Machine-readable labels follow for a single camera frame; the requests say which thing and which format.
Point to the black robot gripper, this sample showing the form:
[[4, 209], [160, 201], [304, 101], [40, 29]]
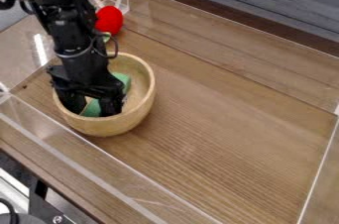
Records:
[[82, 77]]

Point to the green rectangular block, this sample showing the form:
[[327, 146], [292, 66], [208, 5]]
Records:
[[92, 108]]

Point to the light wooden bowl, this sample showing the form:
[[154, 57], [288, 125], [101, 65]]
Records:
[[137, 101]]

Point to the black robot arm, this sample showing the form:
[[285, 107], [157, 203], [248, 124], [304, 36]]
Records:
[[66, 20]]

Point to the red plush strawberry toy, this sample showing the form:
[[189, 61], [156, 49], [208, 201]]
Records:
[[108, 21]]

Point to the clear acrylic enclosure wall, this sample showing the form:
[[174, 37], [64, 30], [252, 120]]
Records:
[[238, 145]]

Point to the black table leg bracket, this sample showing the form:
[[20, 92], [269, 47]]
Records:
[[41, 209]]

